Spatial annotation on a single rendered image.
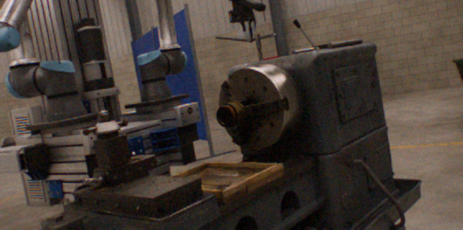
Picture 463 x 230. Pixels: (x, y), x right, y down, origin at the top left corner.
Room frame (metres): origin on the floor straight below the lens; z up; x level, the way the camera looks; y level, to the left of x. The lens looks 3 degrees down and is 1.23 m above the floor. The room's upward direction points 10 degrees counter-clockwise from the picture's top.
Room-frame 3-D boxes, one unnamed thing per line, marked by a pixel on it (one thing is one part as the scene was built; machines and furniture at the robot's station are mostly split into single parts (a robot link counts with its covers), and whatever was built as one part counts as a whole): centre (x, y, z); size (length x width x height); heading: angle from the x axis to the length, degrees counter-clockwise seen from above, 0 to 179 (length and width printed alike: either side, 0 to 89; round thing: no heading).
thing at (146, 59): (2.11, 0.35, 1.33); 0.13 x 0.12 x 0.14; 140
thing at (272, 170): (1.43, 0.10, 0.89); 0.36 x 0.30 x 0.04; 48
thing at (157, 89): (2.10, 0.36, 1.21); 0.15 x 0.15 x 0.10
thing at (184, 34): (8.44, 1.27, 1.18); 4.12 x 0.80 x 2.35; 24
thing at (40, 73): (1.70, 0.65, 1.33); 0.13 x 0.12 x 0.14; 76
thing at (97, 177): (1.27, 0.35, 0.99); 0.20 x 0.10 x 0.05; 138
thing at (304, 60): (1.96, -0.35, 1.06); 0.59 x 0.48 x 0.39; 138
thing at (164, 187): (1.21, 0.33, 0.95); 0.43 x 0.17 x 0.05; 48
